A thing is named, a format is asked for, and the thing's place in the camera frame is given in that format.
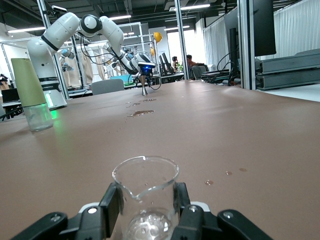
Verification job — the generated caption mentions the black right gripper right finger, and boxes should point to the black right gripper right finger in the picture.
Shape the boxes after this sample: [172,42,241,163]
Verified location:
[172,182,273,240]

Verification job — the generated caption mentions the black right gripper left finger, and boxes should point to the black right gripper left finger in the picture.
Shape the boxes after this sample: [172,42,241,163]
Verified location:
[11,182,124,240]

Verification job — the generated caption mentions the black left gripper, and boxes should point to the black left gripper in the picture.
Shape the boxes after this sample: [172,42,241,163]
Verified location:
[136,68,154,87]

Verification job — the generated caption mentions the metal double-cone jigger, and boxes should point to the metal double-cone jigger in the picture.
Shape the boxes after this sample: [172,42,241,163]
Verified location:
[138,74,150,97]

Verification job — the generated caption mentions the clear glass measuring beaker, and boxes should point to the clear glass measuring beaker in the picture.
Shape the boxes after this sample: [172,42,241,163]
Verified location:
[111,156,180,240]

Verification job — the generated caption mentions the large spilled liquid puddle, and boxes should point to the large spilled liquid puddle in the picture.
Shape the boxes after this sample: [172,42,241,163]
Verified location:
[127,109,155,118]

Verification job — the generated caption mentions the grey office chair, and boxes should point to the grey office chair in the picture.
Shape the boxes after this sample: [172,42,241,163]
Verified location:
[90,79,125,96]

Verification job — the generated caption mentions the seated person in background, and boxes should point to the seated person in background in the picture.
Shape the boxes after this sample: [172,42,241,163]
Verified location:
[186,54,201,68]

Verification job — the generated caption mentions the ceiling light tube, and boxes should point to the ceiling light tube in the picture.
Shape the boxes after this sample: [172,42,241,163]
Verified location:
[108,14,132,21]
[179,3,211,11]
[7,26,47,34]

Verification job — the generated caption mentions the white curtain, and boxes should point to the white curtain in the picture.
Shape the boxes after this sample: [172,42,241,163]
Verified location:
[273,0,320,60]
[202,16,241,82]

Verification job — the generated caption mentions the brown table mat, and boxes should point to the brown table mat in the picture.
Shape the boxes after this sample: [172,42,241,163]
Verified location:
[0,79,320,240]

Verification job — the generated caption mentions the green bottle with clear base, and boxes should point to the green bottle with clear base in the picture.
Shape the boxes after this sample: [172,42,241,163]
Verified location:
[10,58,54,132]

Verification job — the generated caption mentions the black computer monitor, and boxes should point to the black computer monitor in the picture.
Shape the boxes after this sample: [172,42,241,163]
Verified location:
[223,0,277,86]

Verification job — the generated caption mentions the grey aluminium profile stack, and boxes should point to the grey aluminium profile stack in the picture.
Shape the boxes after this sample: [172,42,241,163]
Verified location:
[254,48,320,91]

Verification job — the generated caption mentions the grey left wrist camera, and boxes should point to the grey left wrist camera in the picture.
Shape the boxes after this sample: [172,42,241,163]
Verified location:
[138,61,156,70]

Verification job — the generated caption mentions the slim aluminium frame post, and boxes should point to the slim aluminium frame post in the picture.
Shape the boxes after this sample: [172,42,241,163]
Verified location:
[174,0,191,81]

